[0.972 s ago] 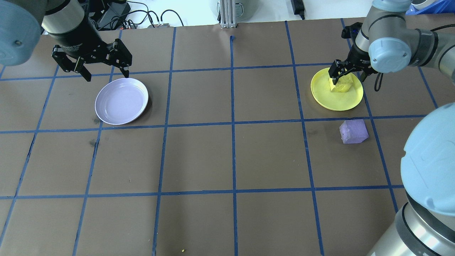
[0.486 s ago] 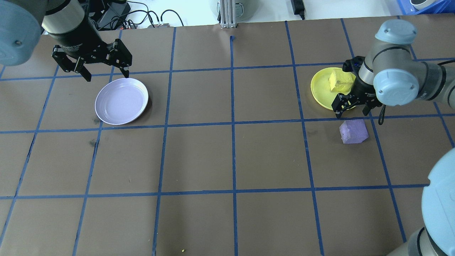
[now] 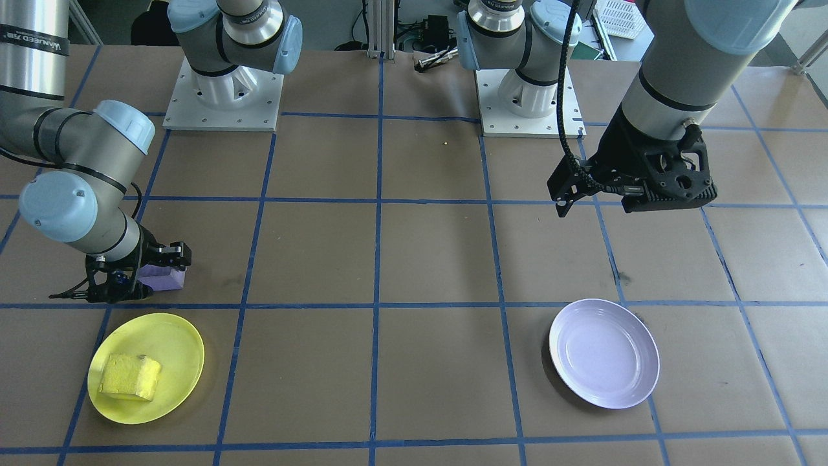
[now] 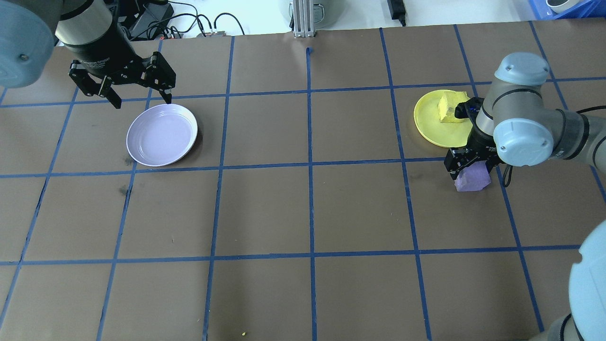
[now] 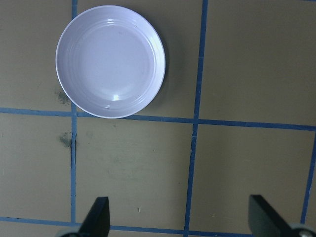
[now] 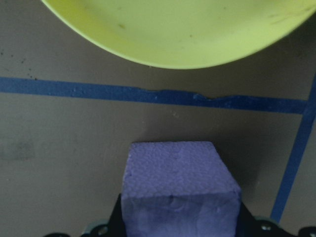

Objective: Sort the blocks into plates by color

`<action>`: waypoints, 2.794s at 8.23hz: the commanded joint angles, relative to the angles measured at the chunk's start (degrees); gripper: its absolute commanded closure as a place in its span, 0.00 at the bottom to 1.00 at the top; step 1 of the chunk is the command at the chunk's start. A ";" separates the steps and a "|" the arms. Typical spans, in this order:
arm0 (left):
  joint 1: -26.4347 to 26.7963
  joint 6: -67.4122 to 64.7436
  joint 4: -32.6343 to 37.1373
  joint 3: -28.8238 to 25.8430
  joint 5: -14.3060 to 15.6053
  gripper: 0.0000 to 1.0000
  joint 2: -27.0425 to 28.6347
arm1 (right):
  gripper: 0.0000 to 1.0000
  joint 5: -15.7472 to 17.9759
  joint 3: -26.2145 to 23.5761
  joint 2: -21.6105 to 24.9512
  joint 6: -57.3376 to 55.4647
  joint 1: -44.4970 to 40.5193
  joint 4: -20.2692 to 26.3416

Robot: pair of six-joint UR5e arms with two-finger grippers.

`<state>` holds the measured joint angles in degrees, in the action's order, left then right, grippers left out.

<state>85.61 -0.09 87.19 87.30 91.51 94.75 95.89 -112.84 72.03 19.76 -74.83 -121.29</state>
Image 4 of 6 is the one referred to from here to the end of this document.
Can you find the purple foam block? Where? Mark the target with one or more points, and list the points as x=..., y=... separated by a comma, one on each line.
x=473, y=181

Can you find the yellow foam block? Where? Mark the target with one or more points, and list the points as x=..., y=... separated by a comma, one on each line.
x=446, y=111

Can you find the yellow plate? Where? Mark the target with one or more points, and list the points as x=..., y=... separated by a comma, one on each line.
x=428, y=123

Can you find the light purple plate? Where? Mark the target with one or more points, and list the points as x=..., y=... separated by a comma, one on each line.
x=161, y=135

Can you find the large black power brick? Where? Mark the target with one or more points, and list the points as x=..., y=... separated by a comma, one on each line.
x=151, y=14

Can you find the small grey connector box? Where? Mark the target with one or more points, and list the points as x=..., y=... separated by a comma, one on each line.
x=213, y=33

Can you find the blue plastic bin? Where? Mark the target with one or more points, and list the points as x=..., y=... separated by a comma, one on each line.
x=537, y=9

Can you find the white object in bin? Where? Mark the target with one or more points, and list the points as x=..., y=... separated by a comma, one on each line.
x=563, y=4

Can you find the small black power adapter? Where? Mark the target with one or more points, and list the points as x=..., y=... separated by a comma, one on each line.
x=395, y=7

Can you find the grey round container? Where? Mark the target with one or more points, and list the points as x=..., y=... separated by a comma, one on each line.
x=327, y=12

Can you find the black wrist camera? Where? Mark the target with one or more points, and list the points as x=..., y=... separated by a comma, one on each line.
x=468, y=109

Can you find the aluminium frame bar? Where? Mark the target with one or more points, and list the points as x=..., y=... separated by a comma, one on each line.
x=304, y=19

